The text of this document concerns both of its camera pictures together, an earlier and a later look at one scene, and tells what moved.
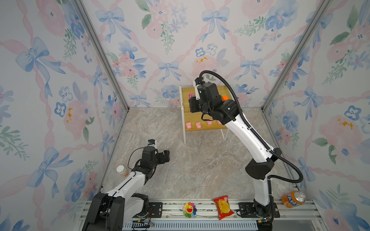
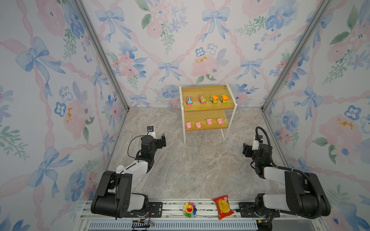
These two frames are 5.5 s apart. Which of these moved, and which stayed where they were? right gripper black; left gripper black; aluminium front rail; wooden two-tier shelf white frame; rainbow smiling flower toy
Moved: left gripper black; right gripper black
Stayed: aluminium front rail; rainbow smiling flower toy; wooden two-tier shelf white frame
